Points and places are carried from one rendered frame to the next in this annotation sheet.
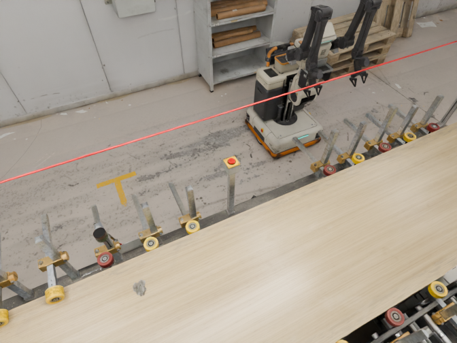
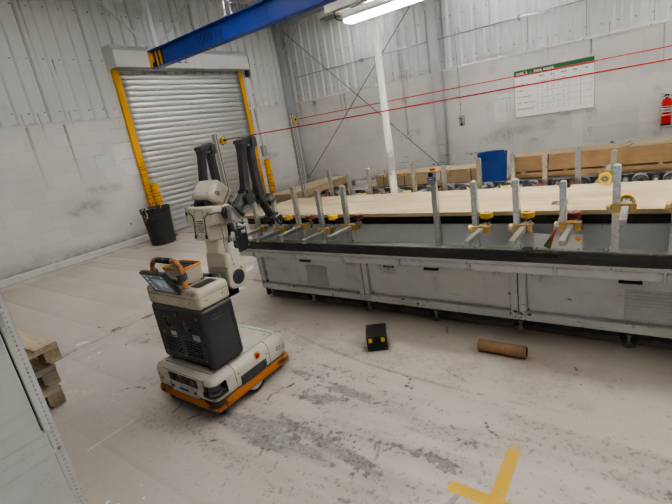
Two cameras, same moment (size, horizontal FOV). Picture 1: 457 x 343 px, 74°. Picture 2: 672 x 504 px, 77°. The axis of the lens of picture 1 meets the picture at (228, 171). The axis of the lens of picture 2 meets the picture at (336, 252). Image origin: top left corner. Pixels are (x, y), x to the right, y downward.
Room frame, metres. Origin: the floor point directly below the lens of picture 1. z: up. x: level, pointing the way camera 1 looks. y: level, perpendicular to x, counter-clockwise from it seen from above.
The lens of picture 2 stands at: (2.95, 2.17, 1.58)
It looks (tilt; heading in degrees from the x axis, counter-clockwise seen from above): 16 degrees down; 244
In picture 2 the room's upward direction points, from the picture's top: 9 degrees counter-clockwise
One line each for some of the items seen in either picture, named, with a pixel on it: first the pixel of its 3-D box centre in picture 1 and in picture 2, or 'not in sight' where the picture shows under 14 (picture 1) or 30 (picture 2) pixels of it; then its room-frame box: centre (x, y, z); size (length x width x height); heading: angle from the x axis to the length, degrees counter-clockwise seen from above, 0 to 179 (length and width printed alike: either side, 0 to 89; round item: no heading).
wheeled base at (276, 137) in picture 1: (282, 124); (223, 361); (2.62, -0.61, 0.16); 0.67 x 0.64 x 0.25; 27
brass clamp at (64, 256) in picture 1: (54, 260); (621, 207); (0.65, 0.90, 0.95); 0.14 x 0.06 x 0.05; 117
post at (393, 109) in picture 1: (381, 132); (297, 214); (1.67, -1.12, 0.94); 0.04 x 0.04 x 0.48; 27
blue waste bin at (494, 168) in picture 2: not in sight; (493, 170); (-3.37, -3.61, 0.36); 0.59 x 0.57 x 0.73; 27
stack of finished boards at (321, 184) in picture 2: not in sight; (311, 187); (-1.42, -7.80, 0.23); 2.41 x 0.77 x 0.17; 28
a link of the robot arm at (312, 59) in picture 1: (317, 41); (254, 169); (2.12, -0.62, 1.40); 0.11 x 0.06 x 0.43; 117
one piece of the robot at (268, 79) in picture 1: (283, 88); (197, 311); (2.70, -0.57, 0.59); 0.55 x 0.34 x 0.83; 117
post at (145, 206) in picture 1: (152, 226); (516, 217); (0.89, 0.44, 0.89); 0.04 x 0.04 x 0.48; 27
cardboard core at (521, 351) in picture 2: not in sight; (502, 348); (1.03, 0.40, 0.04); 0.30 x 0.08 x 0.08; 117
